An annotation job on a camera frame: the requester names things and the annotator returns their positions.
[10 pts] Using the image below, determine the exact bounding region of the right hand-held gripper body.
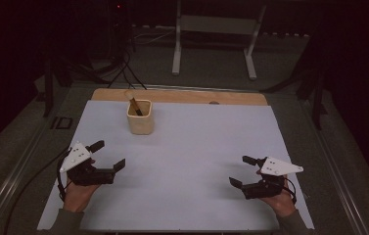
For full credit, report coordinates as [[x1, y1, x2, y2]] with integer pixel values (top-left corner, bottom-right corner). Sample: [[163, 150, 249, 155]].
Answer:
[[241, 157, 304, 200]]

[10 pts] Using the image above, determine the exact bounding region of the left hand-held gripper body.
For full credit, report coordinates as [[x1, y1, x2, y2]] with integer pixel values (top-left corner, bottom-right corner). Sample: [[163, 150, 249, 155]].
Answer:
[[59, 141, 116, 187]]

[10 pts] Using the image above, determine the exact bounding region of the cream square pen holder cup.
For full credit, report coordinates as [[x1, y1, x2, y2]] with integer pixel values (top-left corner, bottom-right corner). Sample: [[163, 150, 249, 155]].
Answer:
[[126, 99, 156, 135]]

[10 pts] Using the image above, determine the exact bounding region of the brown brush with cream tip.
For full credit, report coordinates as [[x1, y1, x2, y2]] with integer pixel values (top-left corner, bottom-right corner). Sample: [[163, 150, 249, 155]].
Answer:
[[124, 91, 145, 118]]

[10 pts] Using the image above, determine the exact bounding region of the person's right hand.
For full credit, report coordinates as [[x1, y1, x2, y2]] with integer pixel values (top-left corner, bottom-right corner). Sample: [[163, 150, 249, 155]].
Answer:
[[258, 177, 298, 218]]

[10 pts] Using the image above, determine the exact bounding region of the person's left hand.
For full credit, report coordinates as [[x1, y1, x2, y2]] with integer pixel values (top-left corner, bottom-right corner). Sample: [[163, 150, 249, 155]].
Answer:
[[63, 180, 102, 213]]

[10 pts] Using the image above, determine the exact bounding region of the white table cover sheet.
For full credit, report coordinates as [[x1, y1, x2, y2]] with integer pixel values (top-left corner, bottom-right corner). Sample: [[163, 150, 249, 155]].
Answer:
[[36, 100, 315, 231]]

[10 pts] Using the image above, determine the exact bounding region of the black stand leg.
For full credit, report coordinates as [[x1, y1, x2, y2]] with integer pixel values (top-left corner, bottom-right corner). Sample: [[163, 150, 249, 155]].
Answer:
[[43, 58, 72, 118], [266, 35, 328, 131]]

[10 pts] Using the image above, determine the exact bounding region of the grey metal stand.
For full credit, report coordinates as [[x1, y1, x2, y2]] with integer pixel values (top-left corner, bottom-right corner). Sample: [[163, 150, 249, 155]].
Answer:
[[171, 0, 268, 81]]

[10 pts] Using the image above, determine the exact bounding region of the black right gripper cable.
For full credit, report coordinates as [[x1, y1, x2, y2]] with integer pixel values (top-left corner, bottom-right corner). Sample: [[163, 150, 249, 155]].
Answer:
[[284, 177, 298, 205]]

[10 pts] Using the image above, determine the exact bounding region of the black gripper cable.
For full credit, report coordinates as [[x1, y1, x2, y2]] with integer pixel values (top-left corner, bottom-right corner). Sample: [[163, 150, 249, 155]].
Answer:
[[4, 148, 72, 235], [284, 177, 298, 205]]

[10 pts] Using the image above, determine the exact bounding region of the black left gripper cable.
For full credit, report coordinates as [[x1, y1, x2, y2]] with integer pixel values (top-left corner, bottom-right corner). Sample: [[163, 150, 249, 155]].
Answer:
[[4, 148, 72, 235]]

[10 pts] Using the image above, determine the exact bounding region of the metal floor rail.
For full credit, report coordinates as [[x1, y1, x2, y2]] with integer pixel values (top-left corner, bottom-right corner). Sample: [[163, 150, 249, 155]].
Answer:
[[0, 94, 54, 235], [315, 130, 369, 235]]

